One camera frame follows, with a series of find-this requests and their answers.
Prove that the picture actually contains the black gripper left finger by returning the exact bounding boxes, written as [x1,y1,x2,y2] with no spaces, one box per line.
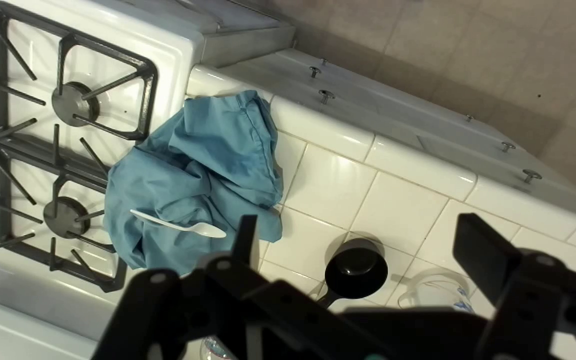
[90,214,396,360]

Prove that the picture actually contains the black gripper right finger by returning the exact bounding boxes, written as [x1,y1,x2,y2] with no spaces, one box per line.
[452,211,576,360]

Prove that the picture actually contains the white plastic spoon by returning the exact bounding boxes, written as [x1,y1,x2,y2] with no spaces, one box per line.
[129,208,228,240]

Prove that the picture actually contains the white mug blue flowers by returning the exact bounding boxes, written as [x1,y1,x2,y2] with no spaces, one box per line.
[394,265,477,315]

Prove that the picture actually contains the grey round burner cap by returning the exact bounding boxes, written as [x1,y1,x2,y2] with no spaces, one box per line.
[43,193,94,240]
[50,79,103,128]

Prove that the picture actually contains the blue cloth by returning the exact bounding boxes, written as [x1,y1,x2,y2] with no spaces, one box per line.
[103,87,285,275]

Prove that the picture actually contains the black measuring cup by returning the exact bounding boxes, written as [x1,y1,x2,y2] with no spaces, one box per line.
[314,237,392,312]

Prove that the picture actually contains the black stove grate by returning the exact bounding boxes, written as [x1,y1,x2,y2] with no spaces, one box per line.
[0,0,162,144]
[0,140,131,293]

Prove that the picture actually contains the white gas stove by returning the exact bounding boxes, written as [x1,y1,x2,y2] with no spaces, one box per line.
[0,0,298,360]

